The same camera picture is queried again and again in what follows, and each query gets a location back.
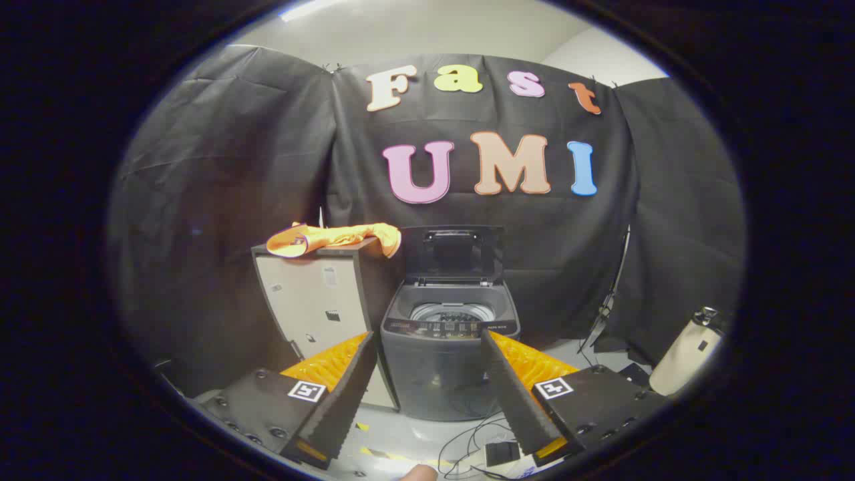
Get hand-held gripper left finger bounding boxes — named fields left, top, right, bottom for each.
left=200, top=331, right=378, bottom=468

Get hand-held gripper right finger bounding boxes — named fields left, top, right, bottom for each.
left=480, top=329, right=669, bottom=468

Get grey washing machine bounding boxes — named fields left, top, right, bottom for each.
left=379, top=279, right=522, bottom=422

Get orange shirt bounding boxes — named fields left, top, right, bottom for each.
left=266, top=222, right=403, bottom=259

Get small black box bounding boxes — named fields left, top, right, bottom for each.
left=485, top=441, right=521, bottom=467

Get grey cabinet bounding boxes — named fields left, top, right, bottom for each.
left=251, top=237, right=401, bottom=410

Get black box with white label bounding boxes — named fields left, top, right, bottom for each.
left=618, top=363, right=652, bottom=388

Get black light stand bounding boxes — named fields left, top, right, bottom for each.
left=578, top=226, right=632, bottom=355

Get white canister with black top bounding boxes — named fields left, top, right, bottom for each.
left=649, top=306, right=723, bottom=398

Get black backdrop cloth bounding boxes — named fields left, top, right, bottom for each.
left=110, top=45, right=745, bottom=398

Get black floor cables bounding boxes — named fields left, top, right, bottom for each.
left=438, top=411, right=528, bottom=480

